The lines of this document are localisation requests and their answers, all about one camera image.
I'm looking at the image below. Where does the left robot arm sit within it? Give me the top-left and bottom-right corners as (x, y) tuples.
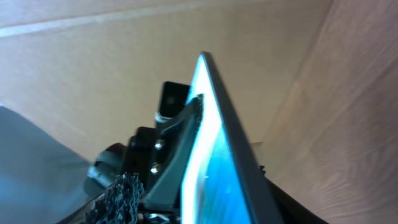
(1, 82), (204, 223)

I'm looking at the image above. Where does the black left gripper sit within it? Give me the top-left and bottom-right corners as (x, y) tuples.
(86, 82), (203, 212)

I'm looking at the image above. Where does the blue Galaxy smartphone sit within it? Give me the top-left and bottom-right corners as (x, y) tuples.
(181, 52), (283, 224)

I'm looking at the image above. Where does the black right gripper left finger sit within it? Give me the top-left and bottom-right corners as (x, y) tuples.
(58, 173), (144, 224)

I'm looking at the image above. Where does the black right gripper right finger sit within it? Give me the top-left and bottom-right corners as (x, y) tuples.
(259, 165), (328, 224)

